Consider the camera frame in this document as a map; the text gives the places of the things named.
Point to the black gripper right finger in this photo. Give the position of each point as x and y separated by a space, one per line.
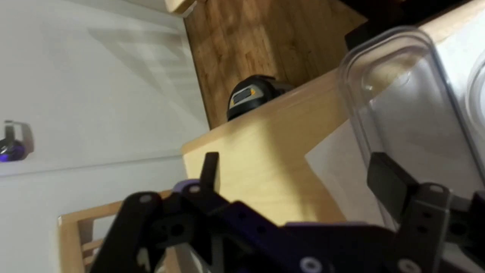
422 222

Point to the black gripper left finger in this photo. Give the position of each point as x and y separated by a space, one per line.
131 228

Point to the clear plastic container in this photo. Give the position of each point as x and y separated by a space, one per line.
479 107
404 101

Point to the wooden slatted chair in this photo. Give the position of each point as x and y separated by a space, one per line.
76 228

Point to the white paper sheet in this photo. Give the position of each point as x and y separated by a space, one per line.
338 177

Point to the black rounded floor device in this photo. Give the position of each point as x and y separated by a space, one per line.
252 96

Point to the black floor stand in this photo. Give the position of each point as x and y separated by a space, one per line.
404 21

